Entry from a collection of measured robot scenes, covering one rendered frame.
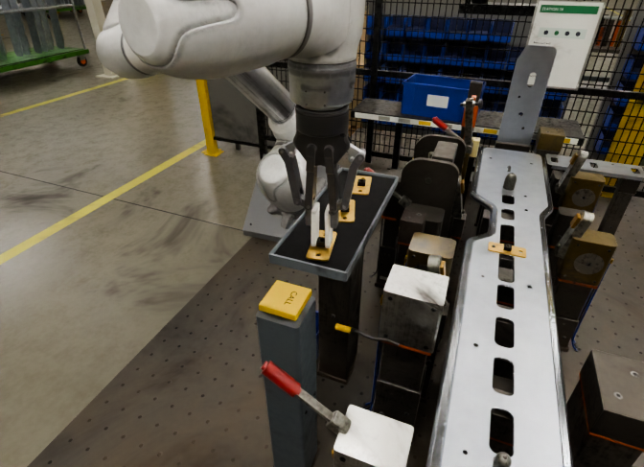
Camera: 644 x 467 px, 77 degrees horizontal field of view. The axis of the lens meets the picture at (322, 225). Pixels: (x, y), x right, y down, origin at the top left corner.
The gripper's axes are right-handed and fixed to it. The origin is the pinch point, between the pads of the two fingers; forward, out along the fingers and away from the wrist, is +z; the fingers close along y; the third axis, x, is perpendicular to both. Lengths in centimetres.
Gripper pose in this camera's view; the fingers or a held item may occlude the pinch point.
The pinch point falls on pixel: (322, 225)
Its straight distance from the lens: 67.7
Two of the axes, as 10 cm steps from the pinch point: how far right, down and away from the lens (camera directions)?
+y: 9.8, 1.1, -1.7
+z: 0.0, 8.4, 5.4
